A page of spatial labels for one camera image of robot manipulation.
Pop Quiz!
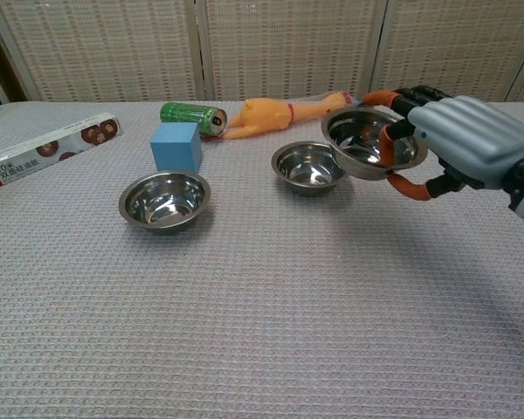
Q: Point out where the orange rubber chicken toy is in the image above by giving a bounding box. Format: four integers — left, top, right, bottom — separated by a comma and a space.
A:
200, 91, 359, 142

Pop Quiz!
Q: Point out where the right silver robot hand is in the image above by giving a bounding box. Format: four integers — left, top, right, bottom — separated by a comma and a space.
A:
361, 85, 524, 203

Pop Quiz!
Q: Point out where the light blue foam cube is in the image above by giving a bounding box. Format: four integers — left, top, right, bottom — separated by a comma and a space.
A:
150, 121, 203, 174

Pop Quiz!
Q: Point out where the green drink can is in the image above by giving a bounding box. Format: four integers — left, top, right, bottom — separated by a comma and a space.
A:
159, 101, 227, 137

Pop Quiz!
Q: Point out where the steel bowl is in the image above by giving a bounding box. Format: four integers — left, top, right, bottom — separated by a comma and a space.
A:
118, 170, 212, 236
321, 106, 430, 182
270, 142, 348, 197

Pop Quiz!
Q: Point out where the baking paper box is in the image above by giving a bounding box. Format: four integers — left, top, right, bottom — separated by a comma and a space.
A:
0, 111, 124, 197

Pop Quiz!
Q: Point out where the woven grey tablecloth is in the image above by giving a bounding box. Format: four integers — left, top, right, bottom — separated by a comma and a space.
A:
0, 100, 524, 419

